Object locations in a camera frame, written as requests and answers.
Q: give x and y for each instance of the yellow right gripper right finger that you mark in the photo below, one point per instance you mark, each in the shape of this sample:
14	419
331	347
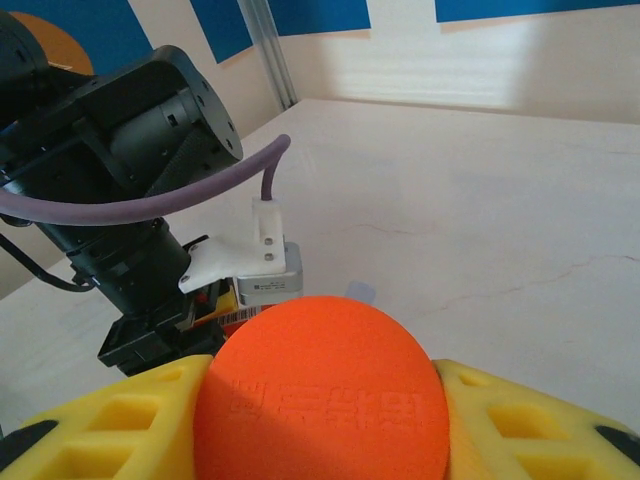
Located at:
480	395

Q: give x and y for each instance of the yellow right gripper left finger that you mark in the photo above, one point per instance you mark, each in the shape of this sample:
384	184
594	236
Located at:
150	400

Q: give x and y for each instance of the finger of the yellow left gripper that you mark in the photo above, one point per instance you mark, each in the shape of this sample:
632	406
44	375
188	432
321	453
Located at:
225	305

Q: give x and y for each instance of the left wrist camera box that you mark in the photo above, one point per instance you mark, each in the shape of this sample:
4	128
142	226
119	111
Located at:
270	285

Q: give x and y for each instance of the narrow blue wall panel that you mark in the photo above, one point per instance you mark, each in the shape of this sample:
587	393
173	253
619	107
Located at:
225	25

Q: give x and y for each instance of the aluminium frame post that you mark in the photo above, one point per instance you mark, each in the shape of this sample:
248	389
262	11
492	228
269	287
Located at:
272	60

